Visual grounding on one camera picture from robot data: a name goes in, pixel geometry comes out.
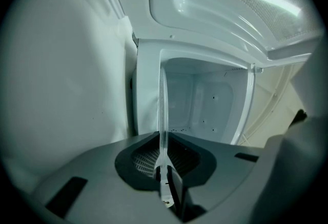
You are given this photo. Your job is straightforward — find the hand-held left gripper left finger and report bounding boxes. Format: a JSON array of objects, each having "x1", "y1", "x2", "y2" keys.
[{"x1": 32, "y1": 130, "x2": 186, "y2": 224}]

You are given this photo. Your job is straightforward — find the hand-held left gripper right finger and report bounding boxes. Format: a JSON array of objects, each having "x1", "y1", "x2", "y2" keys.
[{"x1": 168, "y1": 130, "x2": 268, "y2": 221}]

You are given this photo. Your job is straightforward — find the clear glass plate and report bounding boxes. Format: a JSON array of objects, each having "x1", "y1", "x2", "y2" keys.
[{"x1": 154, "y1": 66, "x2": 172, "y2": 203}]

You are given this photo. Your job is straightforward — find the white microwave oven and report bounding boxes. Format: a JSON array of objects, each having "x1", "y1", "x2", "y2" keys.
[{"x1": 89, "y1": 0, "x2": 324, "y2": 147}]

